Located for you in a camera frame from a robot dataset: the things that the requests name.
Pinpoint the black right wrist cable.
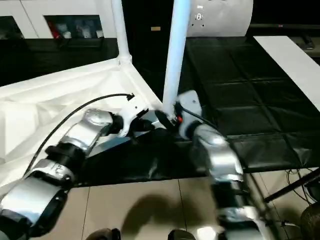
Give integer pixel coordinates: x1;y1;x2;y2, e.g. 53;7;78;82
181;106;276;226

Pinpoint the grey metal tube frame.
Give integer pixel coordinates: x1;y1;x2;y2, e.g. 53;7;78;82
272;219;297;228

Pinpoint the grey printed cushion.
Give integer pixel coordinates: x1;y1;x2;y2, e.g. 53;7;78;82
187;0;254;38

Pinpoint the dark left robot foot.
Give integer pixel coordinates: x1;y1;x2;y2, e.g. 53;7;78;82
88;227;122;240

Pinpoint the black glossy low shelf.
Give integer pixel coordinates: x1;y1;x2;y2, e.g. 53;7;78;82
249;22;320;29

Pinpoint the black work mat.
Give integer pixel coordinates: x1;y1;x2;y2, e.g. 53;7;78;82
0;36;320;187

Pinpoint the white glass-door cabinet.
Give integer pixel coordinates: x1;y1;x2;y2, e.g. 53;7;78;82
0;0;119;40

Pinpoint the white flat board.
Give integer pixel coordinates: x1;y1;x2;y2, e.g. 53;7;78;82
253;35;320;112

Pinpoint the white plastic table top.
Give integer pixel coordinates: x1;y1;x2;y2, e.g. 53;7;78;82
0;56;176;188

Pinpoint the black floor cable tangle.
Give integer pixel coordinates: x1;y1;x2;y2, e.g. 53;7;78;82
285;166;320;209

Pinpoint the red box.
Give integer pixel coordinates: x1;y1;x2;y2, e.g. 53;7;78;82
48;22;60;40

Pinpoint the white plastic table leg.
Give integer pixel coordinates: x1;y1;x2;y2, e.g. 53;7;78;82
110;0;133;66
161;0;193;119

